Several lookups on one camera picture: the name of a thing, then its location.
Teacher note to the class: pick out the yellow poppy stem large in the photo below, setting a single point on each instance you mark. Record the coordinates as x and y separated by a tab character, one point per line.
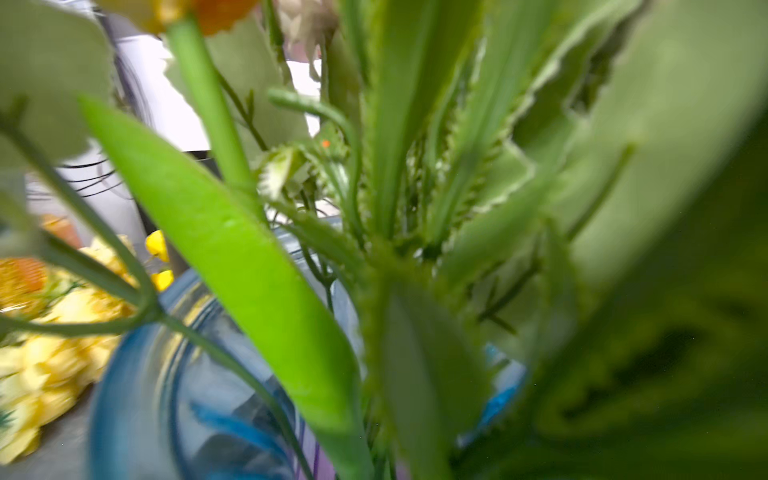
156	246

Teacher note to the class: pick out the purple glass vase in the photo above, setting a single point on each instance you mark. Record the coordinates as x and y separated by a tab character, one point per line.
166	410

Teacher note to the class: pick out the yellow tulip bouquet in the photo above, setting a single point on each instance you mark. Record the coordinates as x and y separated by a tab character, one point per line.
218	225

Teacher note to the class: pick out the yellow carnation bouquet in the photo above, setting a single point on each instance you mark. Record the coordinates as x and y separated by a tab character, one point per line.
541	225

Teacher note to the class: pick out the red lid plastic jar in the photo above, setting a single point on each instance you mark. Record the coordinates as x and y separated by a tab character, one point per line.
30	287

